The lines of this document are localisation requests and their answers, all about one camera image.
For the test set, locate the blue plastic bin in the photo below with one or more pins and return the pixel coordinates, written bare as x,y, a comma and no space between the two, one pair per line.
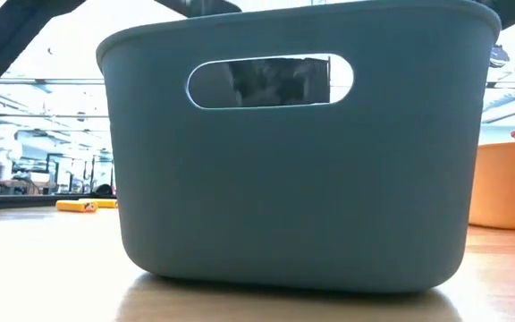
284,201

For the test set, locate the yellow plastic bin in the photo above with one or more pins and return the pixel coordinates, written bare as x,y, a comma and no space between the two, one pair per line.
494,188

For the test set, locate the black dome object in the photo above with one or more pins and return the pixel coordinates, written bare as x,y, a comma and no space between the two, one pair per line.
103,191

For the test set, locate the white robot figure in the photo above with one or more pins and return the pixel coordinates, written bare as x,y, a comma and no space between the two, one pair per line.
2,149

